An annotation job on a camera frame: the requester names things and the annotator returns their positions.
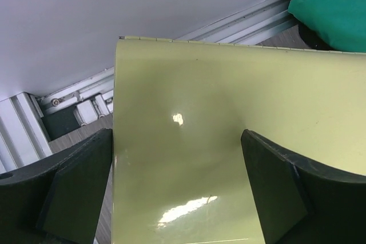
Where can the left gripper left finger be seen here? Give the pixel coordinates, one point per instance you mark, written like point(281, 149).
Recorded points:
point(59, 198)

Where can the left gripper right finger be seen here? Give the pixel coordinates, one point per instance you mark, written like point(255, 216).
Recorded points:
point(300, 200)

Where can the yellow-green drawer box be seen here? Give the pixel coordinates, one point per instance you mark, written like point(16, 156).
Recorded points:
point(180, 108)

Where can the dark cloth under jersey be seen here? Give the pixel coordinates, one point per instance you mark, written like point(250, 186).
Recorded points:
point(311, 39)

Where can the green jersey with G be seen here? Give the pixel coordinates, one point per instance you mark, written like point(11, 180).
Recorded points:
point(339, 23)

